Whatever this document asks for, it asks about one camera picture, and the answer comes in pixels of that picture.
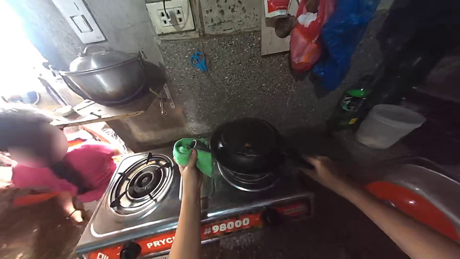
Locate person's left forearm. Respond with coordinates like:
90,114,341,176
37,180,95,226
169,185,202,259

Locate person's right hand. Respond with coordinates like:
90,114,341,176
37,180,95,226
300,155,346,193

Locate dark bottle with green cap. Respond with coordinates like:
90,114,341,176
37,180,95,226
326,88,371,129

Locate white wall switch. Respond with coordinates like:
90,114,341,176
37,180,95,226
51,0,106,44

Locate green cloth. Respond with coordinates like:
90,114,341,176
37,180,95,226
173,137,215,177

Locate large silver cooking pot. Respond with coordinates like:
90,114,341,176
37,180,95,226
58,51,148,106

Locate round metal burner tray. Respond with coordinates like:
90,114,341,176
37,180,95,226
109,153,174,217
217,162,282,192

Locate translucent white plastic tub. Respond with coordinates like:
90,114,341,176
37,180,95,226
355,104,427,150

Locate red and white packet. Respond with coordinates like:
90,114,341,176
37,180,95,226
264,0,290,18

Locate pale wall board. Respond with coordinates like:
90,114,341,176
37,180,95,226
261,0,292,56

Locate silver domed pot lid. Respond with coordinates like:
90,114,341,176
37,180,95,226
69,45,140,73

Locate flat metal strip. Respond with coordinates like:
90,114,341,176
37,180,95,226
163,83,175,109

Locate wooden shelf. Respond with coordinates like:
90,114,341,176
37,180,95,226
50,88,162,128

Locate white wall socket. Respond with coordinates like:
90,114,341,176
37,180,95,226
146,0,196,35

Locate blue-handled scissors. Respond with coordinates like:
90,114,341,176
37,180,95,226
190,51,208,72

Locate person's left hand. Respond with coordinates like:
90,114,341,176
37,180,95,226
178,149,203,188

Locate red plastic bag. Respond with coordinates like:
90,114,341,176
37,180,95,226
289,0,337,72

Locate silver two-burner gas stove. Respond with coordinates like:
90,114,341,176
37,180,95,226
75,138,315,259

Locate large metal basin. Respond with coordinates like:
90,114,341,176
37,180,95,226
363,157,460,245

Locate person's right forearm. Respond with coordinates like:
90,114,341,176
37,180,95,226
334,174,460,259

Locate red plastic basin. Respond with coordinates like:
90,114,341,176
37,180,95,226
365,181,460,243

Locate black frying pan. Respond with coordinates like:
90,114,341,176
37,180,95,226
193,117,315,175

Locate blue plastic bag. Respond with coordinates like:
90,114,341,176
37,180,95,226
313,0,381,91

